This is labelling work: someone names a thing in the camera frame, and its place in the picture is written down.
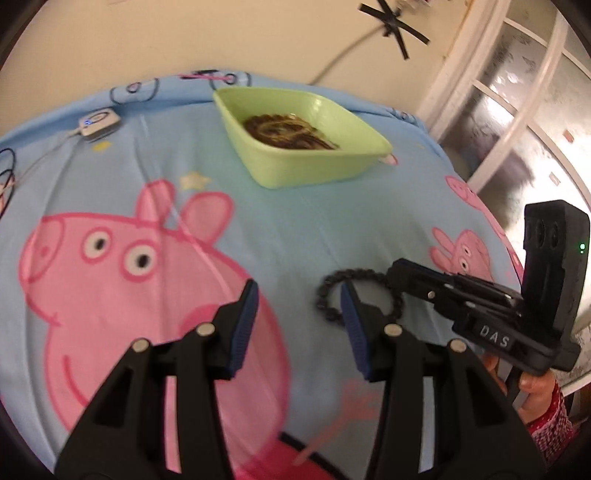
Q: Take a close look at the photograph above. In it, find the grey wall cable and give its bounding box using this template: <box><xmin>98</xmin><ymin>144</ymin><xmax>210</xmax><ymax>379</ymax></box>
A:
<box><xmin>308</xmin><ymin>31</ymin><xmax>387</xmax><ymax>86</ymax></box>

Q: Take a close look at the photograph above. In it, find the blue printed blanket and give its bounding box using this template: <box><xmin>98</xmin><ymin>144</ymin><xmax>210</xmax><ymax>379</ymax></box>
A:
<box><xmin>0</xmin><ymin>70</ymin><xmax>527</xmax><ymax>480</ymax></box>

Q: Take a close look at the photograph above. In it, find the green plastic tray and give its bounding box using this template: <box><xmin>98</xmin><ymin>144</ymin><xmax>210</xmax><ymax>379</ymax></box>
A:
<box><xmin>213</xmin><ymin>87</ymin><xmax>393</xmax><ymax>189</ymax></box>

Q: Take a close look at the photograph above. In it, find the person's right hand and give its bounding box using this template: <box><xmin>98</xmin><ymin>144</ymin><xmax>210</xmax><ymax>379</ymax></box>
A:
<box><xmin>482</xmin><ymin>354</ymin><xmax>555</xmax><ymax>424</ymax></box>

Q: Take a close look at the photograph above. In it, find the small white device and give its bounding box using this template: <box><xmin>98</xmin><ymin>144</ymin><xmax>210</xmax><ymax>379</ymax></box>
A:
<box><xmin>78</xmin><ymin>107</ymin><xmax>122</xmax><ymax>138</ymax></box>

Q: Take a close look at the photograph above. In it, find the black tape cross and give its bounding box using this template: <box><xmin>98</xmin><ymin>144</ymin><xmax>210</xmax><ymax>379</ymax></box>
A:
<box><xmin>360</xmin><ymin>0</ymin><xmax>430</xmax><ymax>61</ymax></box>

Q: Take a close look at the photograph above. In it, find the thin white cable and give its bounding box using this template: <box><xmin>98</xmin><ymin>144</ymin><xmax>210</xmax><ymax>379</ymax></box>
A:
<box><xmin>13</xmin><ymin>130</ymin><xmax>82</xmax><ymax>186</ymax></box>

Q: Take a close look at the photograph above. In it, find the black bead bracelet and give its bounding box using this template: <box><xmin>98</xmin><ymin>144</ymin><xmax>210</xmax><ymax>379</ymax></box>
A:
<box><xmin>316</xmin><ymin>270</ymin><xmax>405</xmax><ymax>326</ymax></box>

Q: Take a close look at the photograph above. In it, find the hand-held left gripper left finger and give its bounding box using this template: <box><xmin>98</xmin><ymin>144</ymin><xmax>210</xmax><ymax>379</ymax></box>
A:
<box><xmin>54</xmin><ymin>278</ymin><xmax>259</xmax><ymax>480</ymax></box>

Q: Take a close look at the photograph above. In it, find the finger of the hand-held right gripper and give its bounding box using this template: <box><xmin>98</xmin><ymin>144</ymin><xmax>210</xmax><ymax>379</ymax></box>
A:
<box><xmin>386</xmin><ymin>265</ymin><xmax>521</xmax><ymax>324</ymax></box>
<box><xmin>400</xmin><ymin>258</ymin><xmax>525</xmax><ymax>304</ymax></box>

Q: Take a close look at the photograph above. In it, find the person's right forearm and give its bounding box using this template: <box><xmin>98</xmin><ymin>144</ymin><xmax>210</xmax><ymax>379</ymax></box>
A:
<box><xmin>526</xmin><ymin>383</ymin><xmax>578</xmax><ymax>468</ymax></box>

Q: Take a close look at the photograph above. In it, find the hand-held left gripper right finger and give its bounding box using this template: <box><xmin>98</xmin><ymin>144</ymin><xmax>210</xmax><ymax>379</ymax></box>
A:
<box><xmin>340</xmin><ymin>280</ymin><xmax>548</xmax><ymax>480</ymax></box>

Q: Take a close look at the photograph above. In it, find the black cable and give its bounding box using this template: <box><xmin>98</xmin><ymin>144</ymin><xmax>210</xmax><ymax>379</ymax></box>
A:
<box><xmin>0</xmin><ymin>148</ymin><xmax>17</xmax><ymax>214</ymax></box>

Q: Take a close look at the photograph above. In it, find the white window frame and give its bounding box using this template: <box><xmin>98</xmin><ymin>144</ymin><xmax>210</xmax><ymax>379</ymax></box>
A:
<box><xmin>416</xmin><ymin>0</ymin><xmax>591</xmax><ymax>398</ymax></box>

